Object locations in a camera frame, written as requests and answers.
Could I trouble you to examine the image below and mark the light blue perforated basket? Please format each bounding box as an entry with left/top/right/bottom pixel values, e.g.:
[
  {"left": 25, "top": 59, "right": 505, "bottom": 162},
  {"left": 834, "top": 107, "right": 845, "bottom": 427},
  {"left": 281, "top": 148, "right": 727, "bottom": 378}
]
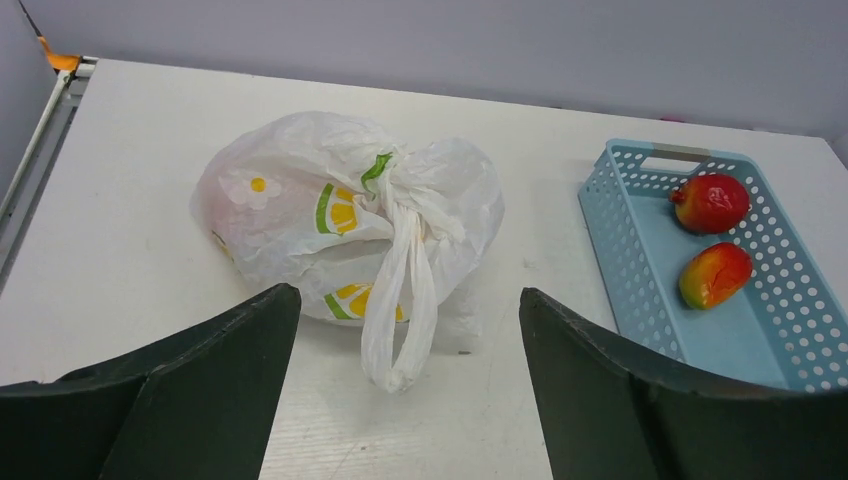
[{"left": 578, "top": 139, "right": 847, "bottom": 393}]

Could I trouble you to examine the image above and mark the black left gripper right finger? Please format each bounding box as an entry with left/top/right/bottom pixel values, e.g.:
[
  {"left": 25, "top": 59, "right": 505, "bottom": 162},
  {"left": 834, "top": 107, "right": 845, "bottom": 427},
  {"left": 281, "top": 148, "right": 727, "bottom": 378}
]
[{"left": 519, "top": 288, "right": 847, "bottom": 479}]

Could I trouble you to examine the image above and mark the red fake pomegranate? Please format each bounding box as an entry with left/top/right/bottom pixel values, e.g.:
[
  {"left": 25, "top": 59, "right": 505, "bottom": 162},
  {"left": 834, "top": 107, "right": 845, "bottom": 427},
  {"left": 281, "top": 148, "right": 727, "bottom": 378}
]
[{"left": 669, "top": 174, "right": 750, "bottom": 234}]

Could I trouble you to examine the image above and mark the red yellow fake mango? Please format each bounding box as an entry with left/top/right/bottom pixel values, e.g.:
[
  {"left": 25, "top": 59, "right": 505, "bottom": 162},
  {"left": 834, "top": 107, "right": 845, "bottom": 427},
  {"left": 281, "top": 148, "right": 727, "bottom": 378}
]
[{"left": 678, "top": 242, "right": 753, "bottom": 310}]

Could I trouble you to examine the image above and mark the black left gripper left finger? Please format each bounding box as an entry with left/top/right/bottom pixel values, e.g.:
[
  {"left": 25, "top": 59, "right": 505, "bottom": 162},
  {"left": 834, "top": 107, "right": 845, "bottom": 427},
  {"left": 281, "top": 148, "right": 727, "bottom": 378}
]
[{"left": 1, "top": 284, "right": 301, "bottom": 479}]

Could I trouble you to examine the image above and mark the metal table edge rail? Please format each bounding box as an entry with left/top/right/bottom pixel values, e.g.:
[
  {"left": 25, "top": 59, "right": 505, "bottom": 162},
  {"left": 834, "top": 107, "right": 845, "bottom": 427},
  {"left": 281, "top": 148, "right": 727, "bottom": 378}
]
[{"left": 1, "top": 56, "right": 99, "bottom": 284}]

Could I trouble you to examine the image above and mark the white plastic bag lemon print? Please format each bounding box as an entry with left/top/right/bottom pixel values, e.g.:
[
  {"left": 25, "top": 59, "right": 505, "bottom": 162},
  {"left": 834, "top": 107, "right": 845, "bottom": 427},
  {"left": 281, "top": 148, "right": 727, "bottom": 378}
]
[{"left": 190, "top": 111, "right": 505, "bottom": 393}]

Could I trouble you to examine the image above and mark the orange tape corner piece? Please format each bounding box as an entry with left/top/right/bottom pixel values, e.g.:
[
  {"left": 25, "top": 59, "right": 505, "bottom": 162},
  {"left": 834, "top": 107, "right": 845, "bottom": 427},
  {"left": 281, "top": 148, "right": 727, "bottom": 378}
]
[{"left": 38, "top": 36, "right": 81, "bottom": 71}]

